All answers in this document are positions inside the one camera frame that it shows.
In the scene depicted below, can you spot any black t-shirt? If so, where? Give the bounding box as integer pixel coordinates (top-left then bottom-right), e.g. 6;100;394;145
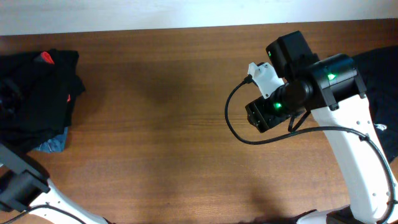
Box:
0;49;86;147

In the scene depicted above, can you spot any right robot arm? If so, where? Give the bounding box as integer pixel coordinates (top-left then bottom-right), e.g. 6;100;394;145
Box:
246;31;397;223

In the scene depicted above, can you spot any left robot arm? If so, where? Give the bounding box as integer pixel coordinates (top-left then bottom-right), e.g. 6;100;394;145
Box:
1;144;109;224

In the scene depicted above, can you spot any crumpled black clothes pile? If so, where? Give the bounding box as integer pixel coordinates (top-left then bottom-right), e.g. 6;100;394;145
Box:
353;46;397;162

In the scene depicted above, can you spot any blue denim garment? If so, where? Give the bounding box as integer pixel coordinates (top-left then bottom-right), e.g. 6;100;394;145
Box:
34;127;68;153

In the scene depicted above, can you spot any black garment red waistband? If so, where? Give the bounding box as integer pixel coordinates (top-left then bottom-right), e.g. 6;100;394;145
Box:
32;49;74;105

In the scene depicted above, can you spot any folded black clothes stack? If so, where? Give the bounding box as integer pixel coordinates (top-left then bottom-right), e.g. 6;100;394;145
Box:
1;129;64;153

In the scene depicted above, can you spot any right black camera cable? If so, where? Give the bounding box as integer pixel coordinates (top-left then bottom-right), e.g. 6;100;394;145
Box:
224;74;397;224

